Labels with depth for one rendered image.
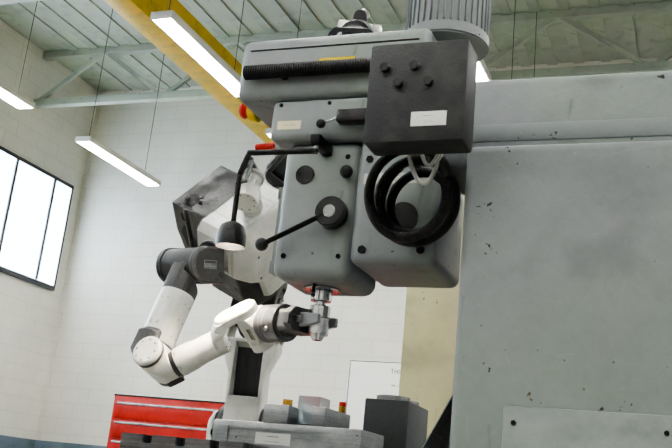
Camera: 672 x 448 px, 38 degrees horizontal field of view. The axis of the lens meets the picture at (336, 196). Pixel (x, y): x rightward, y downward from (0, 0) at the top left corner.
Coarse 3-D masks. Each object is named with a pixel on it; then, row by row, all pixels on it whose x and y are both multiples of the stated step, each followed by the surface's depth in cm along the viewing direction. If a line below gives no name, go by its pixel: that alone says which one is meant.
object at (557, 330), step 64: (512, 192) 188; (576, 192) 184; (640, 192) 180; (512, 256) 184; (576, 256) 180; (640, 256) 176; (512, 320) 180; (576, 320) 176; (640, 320) 172; (512, 384) 177; (576, 384) 173; (640, 384) 169
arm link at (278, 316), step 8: (280, 304) 227; (288, 304) 228; (264, 312) 227; (272, 312) 225; (280, 312) 222; (288, 312) 218; (296, 312) 218; (264, 320) 225; (272, 320) 224; (280, 320) 221; (288, 320) 217; (264, 328) 225; (272, 328) 223; (280, 328) 221; (288, 328) 218; (296, 328) 218; (304, 328) 220; (272, 336) 225; (280, 336) 225; (288, 336) 224
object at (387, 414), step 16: (368, 400) 255; (384, 400) 253; (400, 400) 252; (368, 416) 253; (384, 416) 252; (400, 416) 251; (416, 416) 258; (384, 432) 251; (400, 432) 249; (416, 432) 258
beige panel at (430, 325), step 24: (408, 288) 396; (432, 288) 393; (456, 288) 389; (408, 312) 393; (432, 312) 390; (456, 312) 386; (408, 336) 390; (432, 336) 387; (408, 360) 387; (432, 360) 384; (408, 384) 384; (432, 384) 380; (432, 408) 378
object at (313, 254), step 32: (288, 160) 223; (320, 160) 220; (352, 160) 217; (288, 192) 220; (320, 192) 217; (352, 192) 215; (288, 224) 218; (320, 224) 215; (352, 224) 213; (288, 256) 215; (320, 256) 212; (352, 288) 218
